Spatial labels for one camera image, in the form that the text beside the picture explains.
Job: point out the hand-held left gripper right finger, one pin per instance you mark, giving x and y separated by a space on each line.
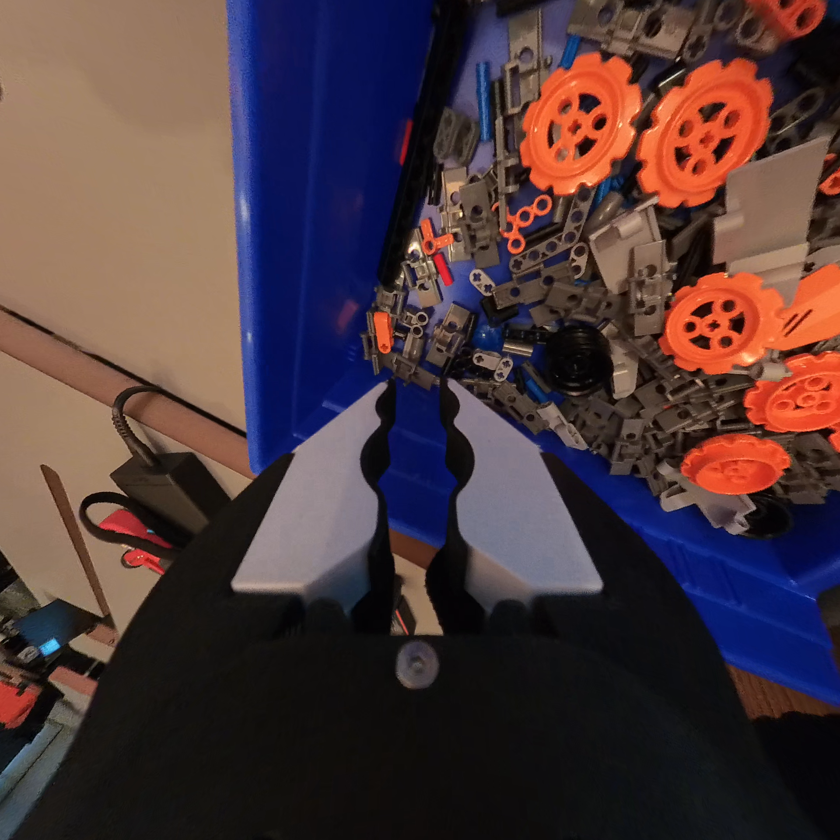
525 525

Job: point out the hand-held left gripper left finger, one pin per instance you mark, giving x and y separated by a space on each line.
308 525

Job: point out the pile of toy building parts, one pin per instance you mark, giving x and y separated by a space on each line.
623 295

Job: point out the blue plastic bin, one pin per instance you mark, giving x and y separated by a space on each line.
315 197

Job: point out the black power adapter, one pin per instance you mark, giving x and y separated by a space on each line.
170 489

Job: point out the red flat item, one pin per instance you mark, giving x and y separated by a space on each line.
124 525

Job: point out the thin wooden stick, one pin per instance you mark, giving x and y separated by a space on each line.
75 538

